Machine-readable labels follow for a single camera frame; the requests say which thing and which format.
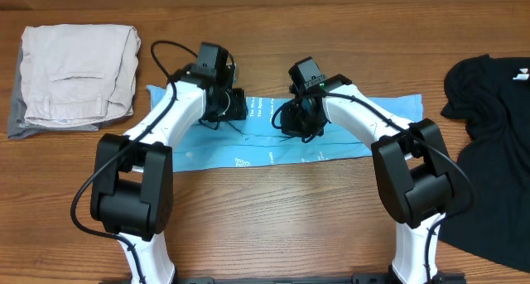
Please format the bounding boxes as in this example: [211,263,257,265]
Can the black t-shirt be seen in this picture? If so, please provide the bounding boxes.
[440,55,529,272]

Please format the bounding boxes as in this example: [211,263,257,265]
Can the folded grey garment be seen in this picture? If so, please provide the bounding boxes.
[7,41,133,141]

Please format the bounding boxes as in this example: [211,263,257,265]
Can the light blue printed t-shirt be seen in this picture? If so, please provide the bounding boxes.
[145,84,425,173]

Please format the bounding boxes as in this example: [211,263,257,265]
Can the folded beige trousers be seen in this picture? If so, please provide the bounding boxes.
[20,24,141,128]

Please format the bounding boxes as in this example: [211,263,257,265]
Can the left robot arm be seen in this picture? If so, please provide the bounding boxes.
[87,42,248,283]

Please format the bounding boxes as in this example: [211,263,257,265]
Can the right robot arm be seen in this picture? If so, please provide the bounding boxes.
[272,57,454,283]

